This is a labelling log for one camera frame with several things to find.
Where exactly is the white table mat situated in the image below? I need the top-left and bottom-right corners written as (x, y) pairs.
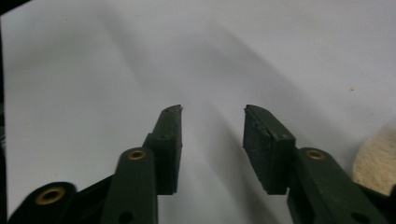
top-left (0, 0), bottom-right (396, 224)

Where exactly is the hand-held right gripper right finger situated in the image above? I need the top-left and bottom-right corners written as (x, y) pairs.
top-left (243, 104), bottom-right (297, 196)

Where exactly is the beige round object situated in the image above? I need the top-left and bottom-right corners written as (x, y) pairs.
top-left (352, 119), bottom-right (396, 198)

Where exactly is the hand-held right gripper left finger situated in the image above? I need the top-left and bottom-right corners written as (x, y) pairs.
top-left (142, 104), bottom-right (184, 196)

